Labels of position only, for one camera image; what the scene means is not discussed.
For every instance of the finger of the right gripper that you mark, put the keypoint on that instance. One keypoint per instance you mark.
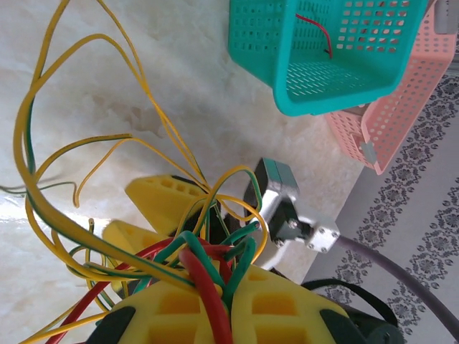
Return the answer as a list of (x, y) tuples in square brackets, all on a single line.
[(132, 238), (165, 197)]

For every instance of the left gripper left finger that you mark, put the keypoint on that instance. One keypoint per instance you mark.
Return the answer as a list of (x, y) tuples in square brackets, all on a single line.
[(172, 304)]

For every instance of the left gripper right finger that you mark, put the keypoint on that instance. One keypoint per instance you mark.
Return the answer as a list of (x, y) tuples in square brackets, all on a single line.
[(272, 304)]

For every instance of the teal plastic basket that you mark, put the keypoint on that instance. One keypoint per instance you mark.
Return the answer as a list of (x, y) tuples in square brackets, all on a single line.
[(251, 28)]

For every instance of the pink plastic basket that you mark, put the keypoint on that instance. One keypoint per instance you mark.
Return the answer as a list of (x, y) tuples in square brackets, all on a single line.
[(401, 107)]

